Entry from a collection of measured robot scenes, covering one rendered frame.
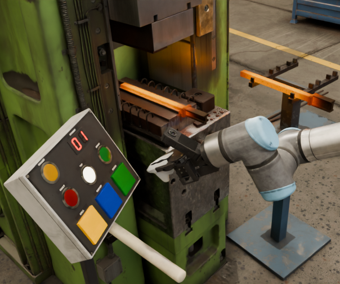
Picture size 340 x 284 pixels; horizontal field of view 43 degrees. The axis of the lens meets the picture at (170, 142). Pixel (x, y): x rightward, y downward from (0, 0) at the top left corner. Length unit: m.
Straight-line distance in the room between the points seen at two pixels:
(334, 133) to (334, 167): 1.97
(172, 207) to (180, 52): 0.66
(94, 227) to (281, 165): 0.51
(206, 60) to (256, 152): 0.93
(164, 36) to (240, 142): 0.56
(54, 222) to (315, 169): 2.22
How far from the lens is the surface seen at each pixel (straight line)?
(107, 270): 1.89
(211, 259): 2.24
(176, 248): 1.92
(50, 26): 1.38
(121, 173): 1.31
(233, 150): 1.08
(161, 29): 1.48
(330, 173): 3.06
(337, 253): 2.54
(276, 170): 1.10
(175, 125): 1.66
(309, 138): 1.18
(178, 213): 1.80
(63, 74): 1.44
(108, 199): 1.24
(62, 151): 1.18
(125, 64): 2.06
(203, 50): 1.90
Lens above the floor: 1.80
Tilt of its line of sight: 33 degrees down
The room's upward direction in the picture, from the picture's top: 4 degrees counter-clockwise
